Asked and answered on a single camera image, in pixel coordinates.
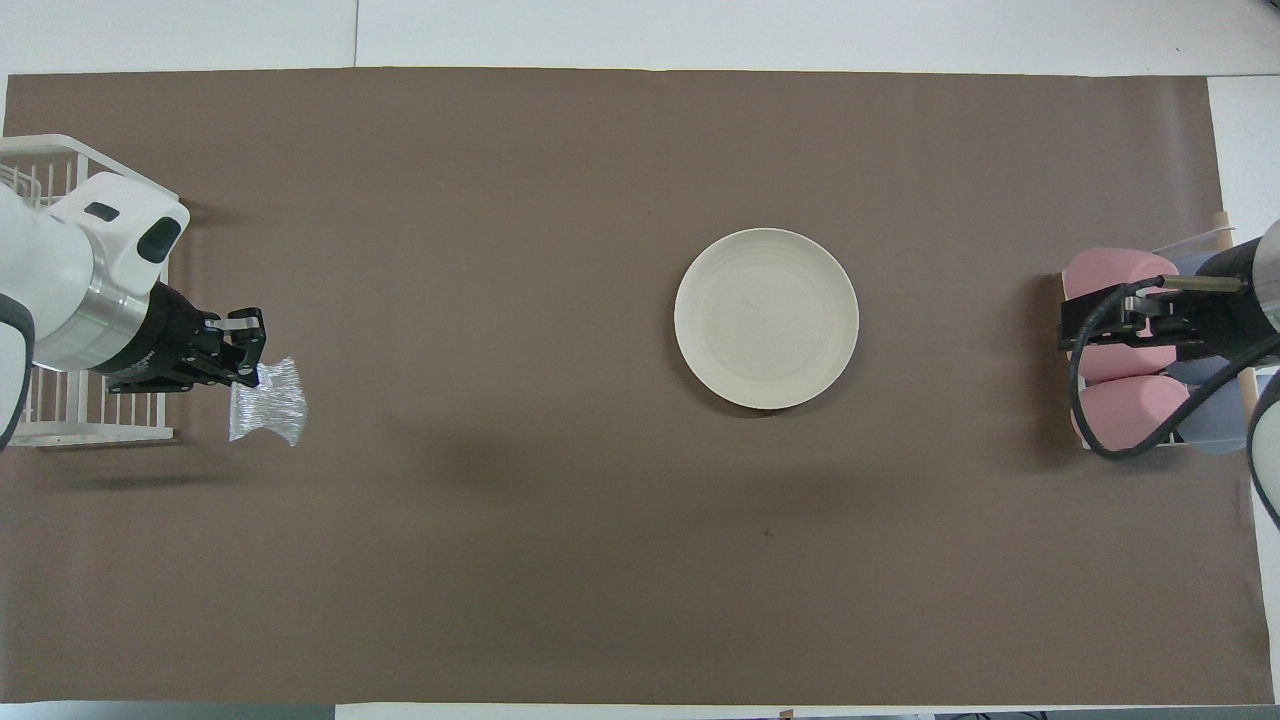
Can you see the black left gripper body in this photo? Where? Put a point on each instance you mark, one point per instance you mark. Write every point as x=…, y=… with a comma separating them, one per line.
x=160, y=340

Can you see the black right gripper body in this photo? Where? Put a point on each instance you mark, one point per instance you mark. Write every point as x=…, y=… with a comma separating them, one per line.
x=1230, y=315

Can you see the silver foil ball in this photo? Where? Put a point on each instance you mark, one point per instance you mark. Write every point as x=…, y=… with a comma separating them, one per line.
x=270, y=405

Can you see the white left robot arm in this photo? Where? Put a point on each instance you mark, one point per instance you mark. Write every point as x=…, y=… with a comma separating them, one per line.
x=60, y=260

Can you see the cream round plate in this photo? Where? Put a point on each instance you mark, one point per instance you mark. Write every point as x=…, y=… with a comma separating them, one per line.
x=766, y=318

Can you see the blue plastic cup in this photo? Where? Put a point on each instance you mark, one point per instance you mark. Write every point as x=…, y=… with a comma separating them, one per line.
x=1215, y=420
x=1200, y=370
x=1192, y=264

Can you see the brown table mat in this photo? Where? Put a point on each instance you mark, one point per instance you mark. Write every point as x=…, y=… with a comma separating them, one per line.
x=600, y=580

